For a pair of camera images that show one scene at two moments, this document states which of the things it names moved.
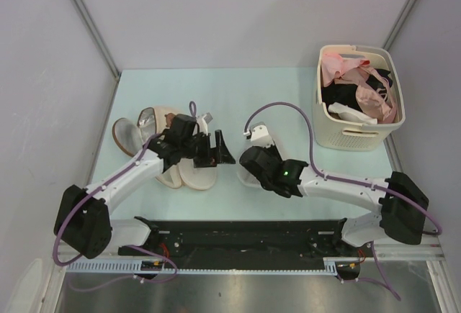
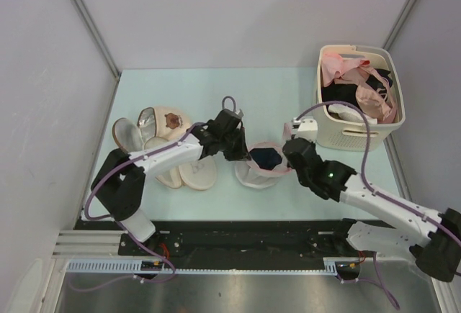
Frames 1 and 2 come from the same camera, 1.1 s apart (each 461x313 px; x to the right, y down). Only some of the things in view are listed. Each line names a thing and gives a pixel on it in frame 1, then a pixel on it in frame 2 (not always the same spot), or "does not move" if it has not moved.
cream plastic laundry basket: x=336 y=134 does not move
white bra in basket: x=348 y=113 does not move
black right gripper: x=273 y=150 -> x=313 y=144
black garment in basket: x=377 y=82 does not move
